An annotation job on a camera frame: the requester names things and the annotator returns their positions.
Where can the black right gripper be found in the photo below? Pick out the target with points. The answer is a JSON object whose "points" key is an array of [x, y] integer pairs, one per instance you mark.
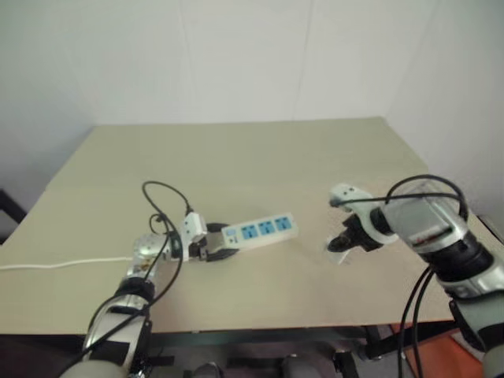
{"points": [[359, 234]]}

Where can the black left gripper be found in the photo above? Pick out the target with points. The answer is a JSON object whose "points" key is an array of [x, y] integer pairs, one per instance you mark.
{"points": [[198, 250]]}

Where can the white charger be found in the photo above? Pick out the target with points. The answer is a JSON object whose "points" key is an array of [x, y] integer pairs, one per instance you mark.
{"points": [[339, 258]]}

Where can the white power strip blue sockets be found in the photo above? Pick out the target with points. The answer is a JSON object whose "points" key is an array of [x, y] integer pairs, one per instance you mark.
{"points": [[263, 230]]}

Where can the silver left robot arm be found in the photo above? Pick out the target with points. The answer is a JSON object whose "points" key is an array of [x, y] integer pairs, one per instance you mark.
{"points": [[130, 303]]}

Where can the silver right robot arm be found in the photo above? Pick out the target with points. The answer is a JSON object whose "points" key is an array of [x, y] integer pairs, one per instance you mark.
{"points": [[445, 236]]}

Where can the dark rounded shape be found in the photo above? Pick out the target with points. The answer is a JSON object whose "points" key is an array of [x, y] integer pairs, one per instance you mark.
{"points": [[208, 371]]}

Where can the orange object under table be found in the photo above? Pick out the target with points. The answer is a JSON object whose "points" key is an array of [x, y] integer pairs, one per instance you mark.
{"points": [[437, 354]]}

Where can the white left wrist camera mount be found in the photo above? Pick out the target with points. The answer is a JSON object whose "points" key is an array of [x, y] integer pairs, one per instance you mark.
{"points": [[192, 228]]}

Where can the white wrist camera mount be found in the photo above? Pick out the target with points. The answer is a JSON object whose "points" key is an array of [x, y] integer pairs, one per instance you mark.
{"points": [[354, 195], [192, 228]]}

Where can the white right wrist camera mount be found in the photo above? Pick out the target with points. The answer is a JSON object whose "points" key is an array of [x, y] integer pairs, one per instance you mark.
{"points": [[354, 195]]}

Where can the black metal table frame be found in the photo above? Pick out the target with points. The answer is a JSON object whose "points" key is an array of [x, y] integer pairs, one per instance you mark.
{"points": [[378, 338]]}

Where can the black frame beside table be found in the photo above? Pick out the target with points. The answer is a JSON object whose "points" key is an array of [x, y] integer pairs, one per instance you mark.
{"points": [[10, 208]]}

